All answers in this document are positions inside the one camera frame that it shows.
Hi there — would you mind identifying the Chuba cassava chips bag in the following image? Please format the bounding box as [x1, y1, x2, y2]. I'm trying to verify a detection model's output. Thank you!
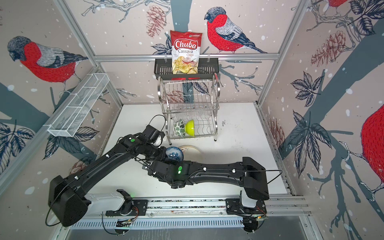
[171, 31, 203, 75]

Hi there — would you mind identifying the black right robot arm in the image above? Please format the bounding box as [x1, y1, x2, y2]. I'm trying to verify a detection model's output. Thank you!
[147, 157, 270, 201]

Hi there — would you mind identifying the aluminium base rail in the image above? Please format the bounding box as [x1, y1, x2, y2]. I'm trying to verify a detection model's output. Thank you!
[71, 195, 311, 232]

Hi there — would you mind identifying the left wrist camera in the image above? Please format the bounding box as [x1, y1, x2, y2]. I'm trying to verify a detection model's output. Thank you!
[152, 133, 165, 147]

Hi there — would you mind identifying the white wire wall basket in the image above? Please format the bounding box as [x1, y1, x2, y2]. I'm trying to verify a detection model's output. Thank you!
[48, 73, 110, 137]

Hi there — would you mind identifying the lime green bowl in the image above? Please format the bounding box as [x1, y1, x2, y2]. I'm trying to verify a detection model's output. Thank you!
[185, 120, 195, 137]

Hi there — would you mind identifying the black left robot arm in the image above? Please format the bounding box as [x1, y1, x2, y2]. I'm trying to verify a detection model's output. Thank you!
[48, 125, 166, 227]

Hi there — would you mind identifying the white floral plate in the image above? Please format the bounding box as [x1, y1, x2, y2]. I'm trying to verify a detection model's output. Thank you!
[179, 145, 201, 154]

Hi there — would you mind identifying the green leaf pattern bowl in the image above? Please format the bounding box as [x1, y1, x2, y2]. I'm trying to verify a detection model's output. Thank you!
[173, 119, 186, 138]

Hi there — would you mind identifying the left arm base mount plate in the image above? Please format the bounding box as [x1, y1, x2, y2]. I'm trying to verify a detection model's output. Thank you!
[105, 199, 149, 217]

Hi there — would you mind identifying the silver two-tier dish rack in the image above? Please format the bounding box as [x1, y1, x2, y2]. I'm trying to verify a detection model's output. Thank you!
[158, 74, 221, 145]

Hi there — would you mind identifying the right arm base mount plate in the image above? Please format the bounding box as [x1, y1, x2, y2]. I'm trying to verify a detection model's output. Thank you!
[225, 198, 267, 217]

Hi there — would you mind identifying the black wall basket shelf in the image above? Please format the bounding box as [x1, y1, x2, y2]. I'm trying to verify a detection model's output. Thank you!
[154, 58, 219, 81]

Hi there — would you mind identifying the blue floral white bowl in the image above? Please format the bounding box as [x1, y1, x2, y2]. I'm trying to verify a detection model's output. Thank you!
[166, 147, 184, 162]

